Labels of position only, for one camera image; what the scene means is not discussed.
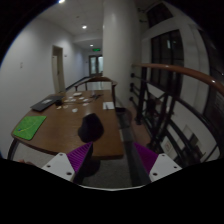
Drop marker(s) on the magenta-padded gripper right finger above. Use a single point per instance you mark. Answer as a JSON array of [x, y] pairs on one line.
[[163, 166]]

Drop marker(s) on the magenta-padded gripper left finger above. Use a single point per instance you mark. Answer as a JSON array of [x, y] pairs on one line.
[[60, 165]]

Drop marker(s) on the black computer mouse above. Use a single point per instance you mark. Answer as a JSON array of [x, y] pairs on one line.
[[90, 128]]

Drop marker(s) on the green mouse pad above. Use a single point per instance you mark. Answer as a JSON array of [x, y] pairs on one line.
[[30, 126]]

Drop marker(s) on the small white card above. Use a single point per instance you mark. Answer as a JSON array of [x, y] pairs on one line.
[[75, 110]]

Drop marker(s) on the black closed laptop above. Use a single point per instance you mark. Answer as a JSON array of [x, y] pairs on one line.
[[46, 102]]

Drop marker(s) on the small white box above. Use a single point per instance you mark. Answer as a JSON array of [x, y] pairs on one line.
[[77, 94]]

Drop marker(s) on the white notepad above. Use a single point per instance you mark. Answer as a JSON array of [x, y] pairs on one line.
[[108, 105]]

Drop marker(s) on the pale side door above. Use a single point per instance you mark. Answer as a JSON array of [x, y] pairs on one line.
[[57, 71]]

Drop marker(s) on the wooden-topped black metal railing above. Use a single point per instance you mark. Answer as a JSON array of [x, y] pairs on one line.
[[173, 68]]

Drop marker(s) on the glass double door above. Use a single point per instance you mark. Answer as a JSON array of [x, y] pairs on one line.
[[96, 65]]

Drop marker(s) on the dark framed window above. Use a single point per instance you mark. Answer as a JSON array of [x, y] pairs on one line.
[[166, 60]]

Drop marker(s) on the green exit sign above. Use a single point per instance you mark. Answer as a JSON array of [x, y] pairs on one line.
[[96, 49]]

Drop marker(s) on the round ceiling lights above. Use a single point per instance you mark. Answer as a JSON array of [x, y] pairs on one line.
[[84, 27]]

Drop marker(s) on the white wall switch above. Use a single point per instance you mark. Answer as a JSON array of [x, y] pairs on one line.
[[20, 65]]

